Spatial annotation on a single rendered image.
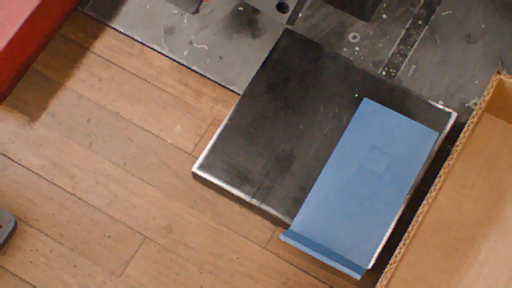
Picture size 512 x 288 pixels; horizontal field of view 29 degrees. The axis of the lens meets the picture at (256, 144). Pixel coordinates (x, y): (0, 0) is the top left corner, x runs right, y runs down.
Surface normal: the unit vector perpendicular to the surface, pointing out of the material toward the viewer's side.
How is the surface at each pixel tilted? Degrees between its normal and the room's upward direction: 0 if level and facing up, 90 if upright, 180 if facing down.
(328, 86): 0
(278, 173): 0
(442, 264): 0
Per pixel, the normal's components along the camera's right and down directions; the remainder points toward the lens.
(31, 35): 0.86, 0.46
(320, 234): -0.01, -0.40
